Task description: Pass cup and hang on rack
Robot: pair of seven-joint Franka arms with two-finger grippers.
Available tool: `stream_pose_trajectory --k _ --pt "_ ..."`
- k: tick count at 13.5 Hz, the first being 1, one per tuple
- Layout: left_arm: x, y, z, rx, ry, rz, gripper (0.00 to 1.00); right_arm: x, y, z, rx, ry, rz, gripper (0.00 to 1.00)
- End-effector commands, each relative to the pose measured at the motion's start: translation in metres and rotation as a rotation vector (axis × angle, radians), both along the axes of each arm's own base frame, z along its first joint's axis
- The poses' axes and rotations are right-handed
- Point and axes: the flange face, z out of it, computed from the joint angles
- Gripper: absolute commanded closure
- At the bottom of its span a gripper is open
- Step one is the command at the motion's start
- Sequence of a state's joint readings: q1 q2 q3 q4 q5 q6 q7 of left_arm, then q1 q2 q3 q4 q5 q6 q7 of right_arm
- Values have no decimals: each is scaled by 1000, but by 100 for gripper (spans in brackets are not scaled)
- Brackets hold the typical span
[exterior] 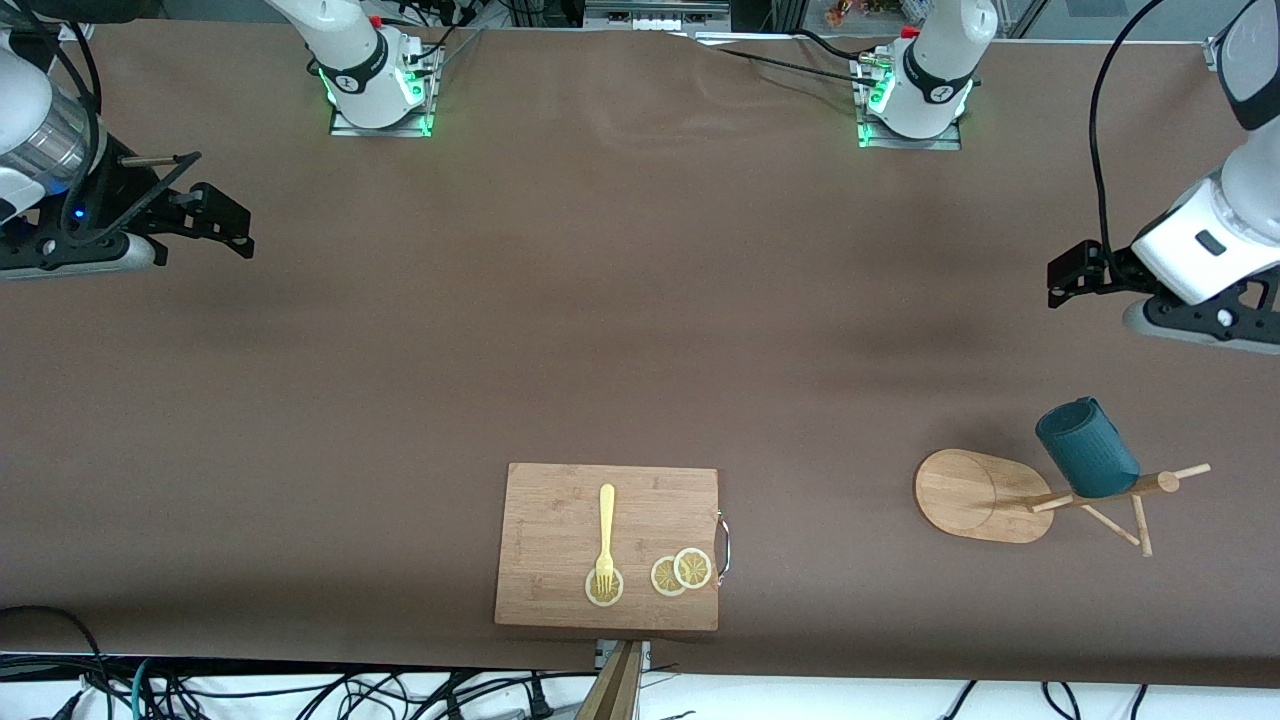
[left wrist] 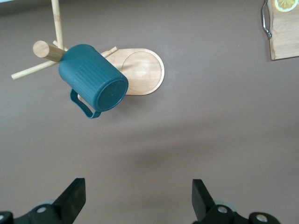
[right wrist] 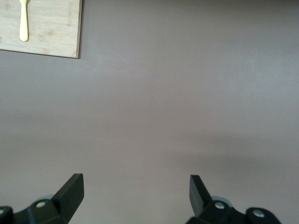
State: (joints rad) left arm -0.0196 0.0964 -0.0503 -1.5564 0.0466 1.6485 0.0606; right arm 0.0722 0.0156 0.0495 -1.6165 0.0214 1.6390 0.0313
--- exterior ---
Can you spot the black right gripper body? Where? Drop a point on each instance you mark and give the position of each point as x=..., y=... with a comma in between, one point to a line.
x=128, y=193

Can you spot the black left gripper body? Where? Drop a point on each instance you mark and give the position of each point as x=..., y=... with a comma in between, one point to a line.
x=1113, y=264

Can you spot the teal cup with yellow inside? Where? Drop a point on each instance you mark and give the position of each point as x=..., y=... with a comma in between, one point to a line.
x=1090, y=450

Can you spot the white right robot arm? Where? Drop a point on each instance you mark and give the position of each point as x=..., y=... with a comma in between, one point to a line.
x=355, y=60

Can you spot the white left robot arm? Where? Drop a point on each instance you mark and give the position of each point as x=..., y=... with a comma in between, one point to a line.
x=935, y=70

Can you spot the wooden cup rack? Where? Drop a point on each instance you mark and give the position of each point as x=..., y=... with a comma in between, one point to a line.
x=975, y=495

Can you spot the lemon slice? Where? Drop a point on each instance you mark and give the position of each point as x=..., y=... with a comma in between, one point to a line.
x=663, y=578
x=693, y=568
x=592, y=595

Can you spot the grey power strip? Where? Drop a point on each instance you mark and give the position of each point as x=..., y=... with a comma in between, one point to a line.
x=655, y=15

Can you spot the yellow plastic fork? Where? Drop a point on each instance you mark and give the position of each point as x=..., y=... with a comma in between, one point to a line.
x=606, y=520

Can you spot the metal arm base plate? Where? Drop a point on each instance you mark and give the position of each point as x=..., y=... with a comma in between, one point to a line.
x=950, y=138
x=420, y=118

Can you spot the aluminium corner bracket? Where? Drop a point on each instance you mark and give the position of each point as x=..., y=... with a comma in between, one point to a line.
x=78, y=27
x=1215, y=52

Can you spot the camera mounting post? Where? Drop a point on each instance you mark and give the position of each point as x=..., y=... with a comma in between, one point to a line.
x=615, y=685

